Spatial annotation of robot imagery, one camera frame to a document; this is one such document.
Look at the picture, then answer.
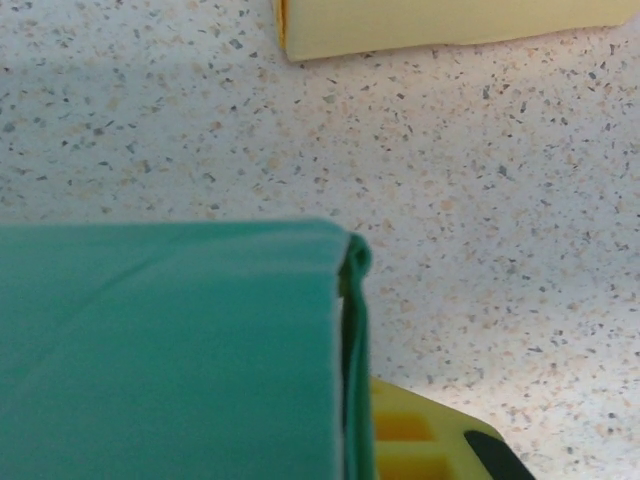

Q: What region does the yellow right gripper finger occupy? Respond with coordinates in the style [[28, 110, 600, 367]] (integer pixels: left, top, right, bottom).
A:
[[372, 377, 536, 480]]

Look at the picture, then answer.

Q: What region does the green paper box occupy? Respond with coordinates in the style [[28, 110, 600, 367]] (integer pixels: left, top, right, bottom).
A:
[[0, 217, 376, 480]]

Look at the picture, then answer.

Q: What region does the yellow paper box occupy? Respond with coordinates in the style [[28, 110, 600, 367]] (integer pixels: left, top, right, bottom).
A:
[[272, 0, 640, 62]]

